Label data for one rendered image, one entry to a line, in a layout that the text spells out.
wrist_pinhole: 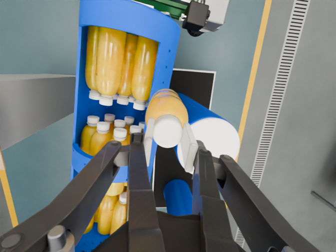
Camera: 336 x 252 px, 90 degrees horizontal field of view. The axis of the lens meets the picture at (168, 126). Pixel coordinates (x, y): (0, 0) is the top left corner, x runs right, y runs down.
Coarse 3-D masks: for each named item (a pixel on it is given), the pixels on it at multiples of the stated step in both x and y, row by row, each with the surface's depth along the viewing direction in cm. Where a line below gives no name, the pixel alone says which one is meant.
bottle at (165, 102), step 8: (168, 88) 39; (152, 96) 36; (160, 96) 28; (168, 96) 27; (176, 96) 31; (152, 104) 26; (160, 104) 25; (168, 104) 25; (176, 104) 25; (152, 112) 25; (160, 112) 24; (168, 112) 24; (176, 112) 24; (184, 112) 26; (184, 120) 25
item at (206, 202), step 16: (208, 160) 14; (192, 176) 16; (208, 176) 12; (192, 192) 13; (208, 192) 10; (192, 208) 11; (208, 208) 8; (224, 208) 8; (208, 224) 7; (224, 224) 7; (208, 240) 6; (224, 240) 6
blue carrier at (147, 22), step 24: (96, 0) 37; (120, 0) 36; (96, 24) 38; (120, 24) 38; (144, 24) 39; (168, 24) 42; (168, 48) 45; (168, 72) 49; (144, 120) 70; (72, 144) 53; (72, 168) 56; (120, 168) 49; (96, 240) 72
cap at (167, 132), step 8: (160, 120) 21; (168, 120) 21; (176, 120) 22; (160, 128) 21; (168, 128) 21; (176, 128) 21; (160, 136) 22; (168, 136) 22; (176, 136) 22; (160, 144) 22; (168, 144) 22; (176, 144) 22
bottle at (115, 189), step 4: (120, 140) 51; (124, 140) 52; (124, 144) 51; (112, 184) 53; (116, 184) 54; (120, 184) 55; (112, 188) 53; (116, 188) 54; (120, 188) 55; (108, 192) 54; (112, 192) 54; (116, 192) 55; (120, 192) 56
